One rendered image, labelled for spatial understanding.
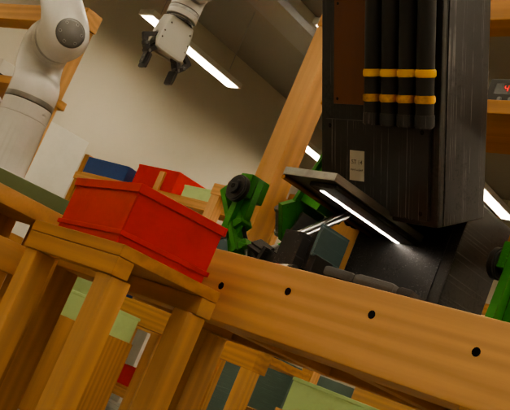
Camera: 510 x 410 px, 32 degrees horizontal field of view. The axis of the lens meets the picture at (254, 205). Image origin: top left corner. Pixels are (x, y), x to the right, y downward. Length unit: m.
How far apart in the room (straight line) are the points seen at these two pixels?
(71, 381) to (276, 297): 0.43
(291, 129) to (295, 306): 1.26
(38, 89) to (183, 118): 9.38
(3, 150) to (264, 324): 0.77
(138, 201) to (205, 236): 0.16
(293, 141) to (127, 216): 1.32
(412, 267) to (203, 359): 0.93
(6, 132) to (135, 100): 8.84
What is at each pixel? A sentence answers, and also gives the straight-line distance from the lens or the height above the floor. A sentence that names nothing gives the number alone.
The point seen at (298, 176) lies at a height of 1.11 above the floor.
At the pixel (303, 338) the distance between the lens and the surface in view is 1.71.
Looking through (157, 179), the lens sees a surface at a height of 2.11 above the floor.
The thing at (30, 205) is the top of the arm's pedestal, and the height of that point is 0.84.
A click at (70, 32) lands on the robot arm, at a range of 2.19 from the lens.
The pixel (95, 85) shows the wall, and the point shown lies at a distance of 10.61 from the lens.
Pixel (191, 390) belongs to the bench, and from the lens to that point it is 2.83.
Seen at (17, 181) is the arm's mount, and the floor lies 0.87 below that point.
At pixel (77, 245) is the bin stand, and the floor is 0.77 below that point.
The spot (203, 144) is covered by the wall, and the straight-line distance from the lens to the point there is 11.86.
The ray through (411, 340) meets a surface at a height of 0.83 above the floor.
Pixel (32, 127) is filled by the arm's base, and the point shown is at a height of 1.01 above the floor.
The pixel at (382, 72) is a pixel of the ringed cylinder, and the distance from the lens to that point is 1.97.
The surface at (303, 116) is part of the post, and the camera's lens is 2.96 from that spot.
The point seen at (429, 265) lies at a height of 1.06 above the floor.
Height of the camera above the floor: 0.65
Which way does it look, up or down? 11 degrees up
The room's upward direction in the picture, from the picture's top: 23 degrees clockwise
